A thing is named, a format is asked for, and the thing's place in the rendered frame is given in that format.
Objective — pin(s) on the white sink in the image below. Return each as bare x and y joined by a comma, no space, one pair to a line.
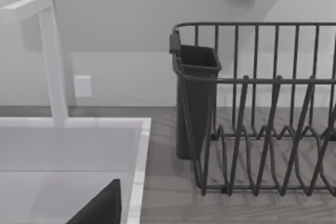
71,161

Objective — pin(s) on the dark grey utensil holder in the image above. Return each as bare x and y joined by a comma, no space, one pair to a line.
195,103

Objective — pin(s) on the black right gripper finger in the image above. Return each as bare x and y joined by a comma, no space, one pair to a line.
105,205

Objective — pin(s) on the white wall socket plate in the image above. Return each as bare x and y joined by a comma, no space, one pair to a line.
83,86

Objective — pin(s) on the tall white tap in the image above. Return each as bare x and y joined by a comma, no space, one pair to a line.
53,58

